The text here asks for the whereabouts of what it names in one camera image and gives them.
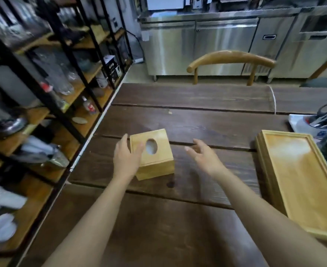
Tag person's right hand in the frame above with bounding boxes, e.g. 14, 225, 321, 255
184, 138, 227, 180

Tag person's left hand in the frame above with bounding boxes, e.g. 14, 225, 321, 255
112, 133, 146, 181

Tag wooden tissue box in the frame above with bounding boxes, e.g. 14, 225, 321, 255
129, 128, 175, 181

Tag person's right forearm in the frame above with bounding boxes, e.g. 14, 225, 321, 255
212, 169, 327, 267

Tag person's left forearm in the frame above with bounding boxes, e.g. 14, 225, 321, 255
41, 175, 137, 267

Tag small red label bottle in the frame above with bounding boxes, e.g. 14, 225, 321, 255
82, 96, 97, 115

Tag black and white box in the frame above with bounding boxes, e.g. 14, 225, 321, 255
102, 55, 122, 84

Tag grey crumpled bag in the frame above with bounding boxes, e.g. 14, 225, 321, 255
12, 135, 70, 169

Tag wooden chair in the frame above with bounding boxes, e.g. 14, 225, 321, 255
187, 50, 277, 86

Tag red capped clear bottle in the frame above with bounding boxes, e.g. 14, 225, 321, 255
40, 82, 69, 111

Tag black metal wooden shelf unit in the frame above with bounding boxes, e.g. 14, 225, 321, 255
0, 0, 134, 267

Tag stainless steel counter fridge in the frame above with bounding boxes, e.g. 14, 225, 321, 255
139, 8, 301, 82

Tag wooden tray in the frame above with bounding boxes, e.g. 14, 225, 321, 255
255, 130, 327, 242

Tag white plastic bag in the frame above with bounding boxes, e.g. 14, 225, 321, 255
288, 114, 327, 141

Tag metal pot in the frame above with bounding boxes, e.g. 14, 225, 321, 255
0, 78, 28, 136

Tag white cloth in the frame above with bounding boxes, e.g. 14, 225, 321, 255
0, 185, 28, 212
0, 213, 17, 248

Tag white appliance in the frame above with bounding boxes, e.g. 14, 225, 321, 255
146, 0, 186, 11

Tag stainless steel cabinet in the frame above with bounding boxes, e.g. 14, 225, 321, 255
266, 5, 327, 84

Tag white cable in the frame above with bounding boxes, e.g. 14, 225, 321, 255
268, 85, 277, 115

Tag black cable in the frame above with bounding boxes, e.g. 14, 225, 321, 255
125, 30, 142, 63

